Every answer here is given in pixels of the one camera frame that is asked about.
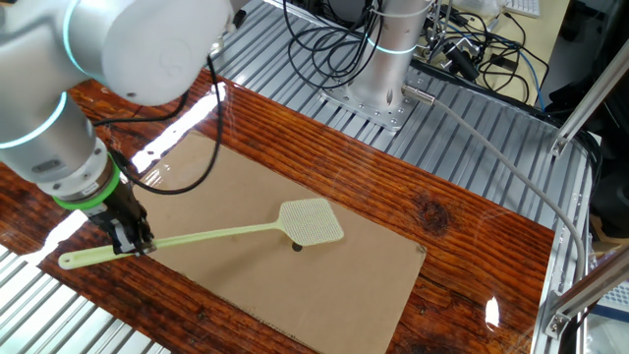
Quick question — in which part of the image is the blue cable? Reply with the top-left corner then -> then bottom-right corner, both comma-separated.
515,48 -> 547,110

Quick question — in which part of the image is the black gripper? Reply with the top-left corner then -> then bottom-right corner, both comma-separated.
90,183 -> 157,257

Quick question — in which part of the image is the grey cable with metal plug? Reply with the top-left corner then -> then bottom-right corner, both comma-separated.
401,83 -> 589,284

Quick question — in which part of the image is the green flange ring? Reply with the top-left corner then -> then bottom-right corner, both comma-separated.
52,155 -> 122,211

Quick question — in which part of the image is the black desk cable tangle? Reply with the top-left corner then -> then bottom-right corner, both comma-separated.
412,9 -> 551,107

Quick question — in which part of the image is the white perforated panel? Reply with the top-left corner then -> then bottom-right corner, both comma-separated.
594,278 -> 629,311

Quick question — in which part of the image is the black clamp camera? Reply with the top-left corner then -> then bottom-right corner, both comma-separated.
441,41 -> 481,83

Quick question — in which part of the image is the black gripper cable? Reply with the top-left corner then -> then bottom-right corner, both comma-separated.
92,53 -> 225,197

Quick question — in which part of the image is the aluminium frame strut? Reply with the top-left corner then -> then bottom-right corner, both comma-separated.
548,36 -> 629,158
543,245 -> 629,340

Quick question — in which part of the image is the white keyboard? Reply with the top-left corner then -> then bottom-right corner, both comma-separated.
504,0 -> 542,20

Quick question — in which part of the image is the glossy wood grain board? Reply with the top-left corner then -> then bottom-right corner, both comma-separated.
0,68 -> 556,354

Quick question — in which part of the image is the brown cardboard sheet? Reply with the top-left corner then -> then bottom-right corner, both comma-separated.
128,130 -> 428,354

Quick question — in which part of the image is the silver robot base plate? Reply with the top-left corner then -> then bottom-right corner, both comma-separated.
318,81 -> 424,133

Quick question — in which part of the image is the black coiled cable bundle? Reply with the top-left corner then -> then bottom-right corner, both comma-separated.
282,0 -> 385,90

